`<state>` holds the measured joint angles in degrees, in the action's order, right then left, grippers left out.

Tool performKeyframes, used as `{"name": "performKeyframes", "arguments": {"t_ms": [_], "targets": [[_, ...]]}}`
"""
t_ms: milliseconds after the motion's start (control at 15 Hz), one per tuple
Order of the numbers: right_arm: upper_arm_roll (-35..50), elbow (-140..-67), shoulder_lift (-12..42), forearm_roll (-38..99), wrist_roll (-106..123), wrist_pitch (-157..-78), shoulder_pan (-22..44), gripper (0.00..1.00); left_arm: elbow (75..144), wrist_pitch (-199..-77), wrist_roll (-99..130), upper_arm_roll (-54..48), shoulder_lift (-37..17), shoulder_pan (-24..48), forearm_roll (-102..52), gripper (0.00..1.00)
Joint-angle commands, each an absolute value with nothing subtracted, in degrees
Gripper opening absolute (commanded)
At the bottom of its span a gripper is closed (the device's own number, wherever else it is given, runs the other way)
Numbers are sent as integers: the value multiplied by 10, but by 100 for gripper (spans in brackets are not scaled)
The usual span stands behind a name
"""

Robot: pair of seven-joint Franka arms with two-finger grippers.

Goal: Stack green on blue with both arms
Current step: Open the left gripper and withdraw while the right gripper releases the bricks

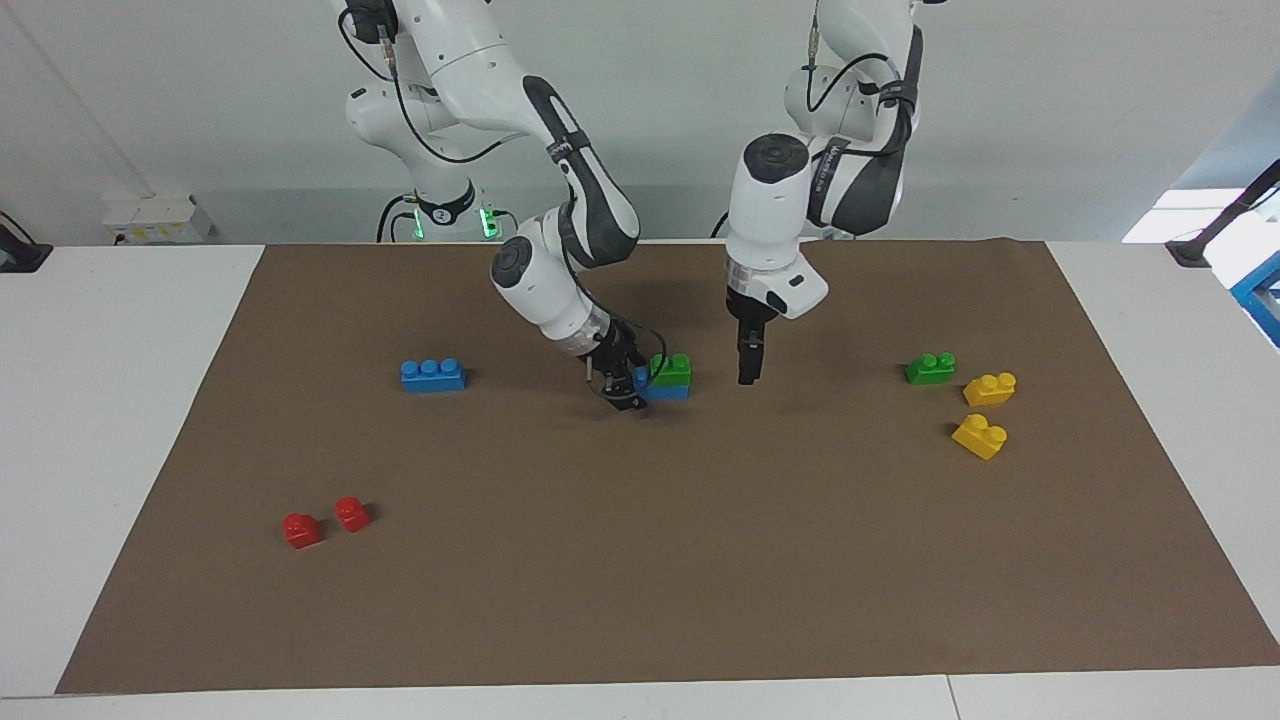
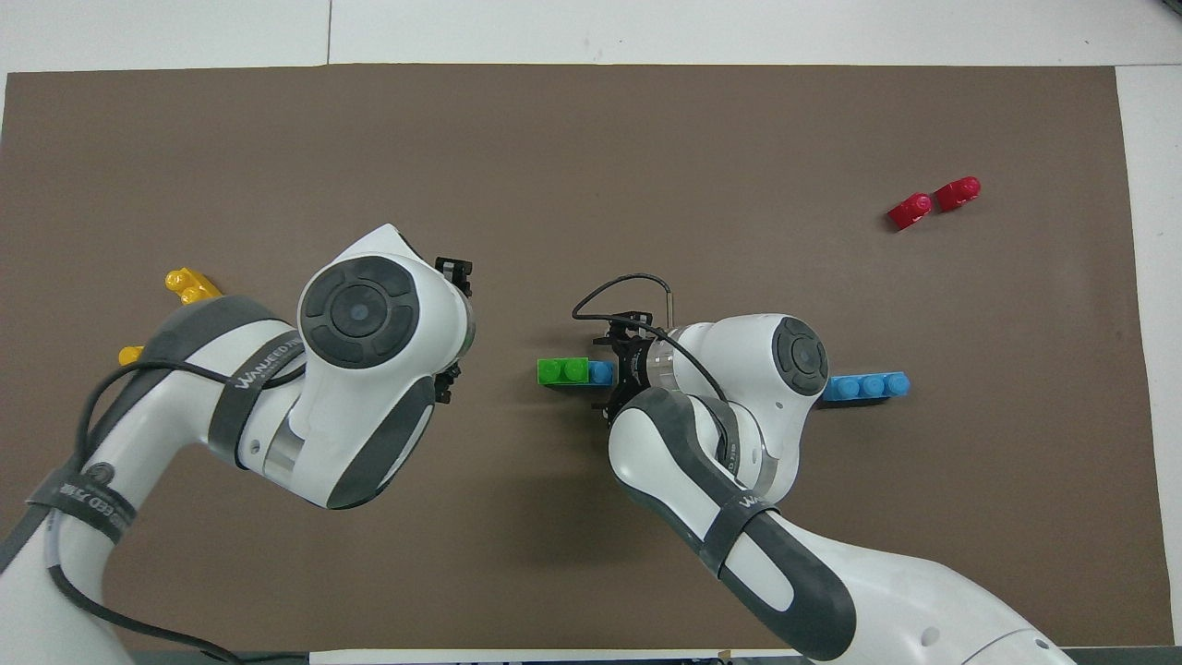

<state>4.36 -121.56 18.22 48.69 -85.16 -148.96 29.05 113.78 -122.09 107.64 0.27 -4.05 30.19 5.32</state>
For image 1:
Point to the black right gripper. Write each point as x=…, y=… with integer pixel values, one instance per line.
x=615, y=355

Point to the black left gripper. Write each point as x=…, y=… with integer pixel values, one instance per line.
x=752, y=320

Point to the green two-stud toy brick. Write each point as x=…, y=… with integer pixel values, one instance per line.
x=672, y=372
x=928, y=371

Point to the blue three-stud toy brick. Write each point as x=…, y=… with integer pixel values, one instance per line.
x=433, y=378
x=672, y=393

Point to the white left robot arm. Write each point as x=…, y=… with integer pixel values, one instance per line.
x=770, y=200

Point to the brown table mat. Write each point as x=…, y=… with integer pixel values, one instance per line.
x=650, y=550

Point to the yellow two-stud toy brick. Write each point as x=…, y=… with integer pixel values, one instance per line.
x=988, y=392
x=978, y=438

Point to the red small toy brick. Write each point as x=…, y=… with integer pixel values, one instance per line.
x=352, y=516
x=300, y=533

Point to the white power socket box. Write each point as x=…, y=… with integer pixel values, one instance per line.
x=150, y=218

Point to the black table clamp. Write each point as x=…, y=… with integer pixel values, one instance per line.
x=22, y=255

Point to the blue frame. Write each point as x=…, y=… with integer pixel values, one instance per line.
x=1262, y=295

